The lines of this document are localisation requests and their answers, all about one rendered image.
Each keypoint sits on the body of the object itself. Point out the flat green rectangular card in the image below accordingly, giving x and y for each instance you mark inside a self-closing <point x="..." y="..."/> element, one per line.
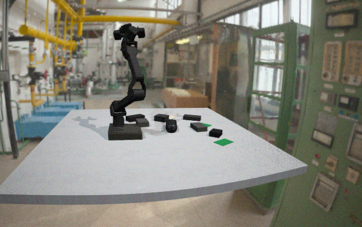
<point x="223" y="142"/>

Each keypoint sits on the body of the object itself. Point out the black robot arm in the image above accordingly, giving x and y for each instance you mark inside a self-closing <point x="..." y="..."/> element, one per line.
<point x="129" y="52"/>

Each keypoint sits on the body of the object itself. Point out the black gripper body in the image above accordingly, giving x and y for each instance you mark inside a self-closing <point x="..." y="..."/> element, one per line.
<point x="118" y="35"/>

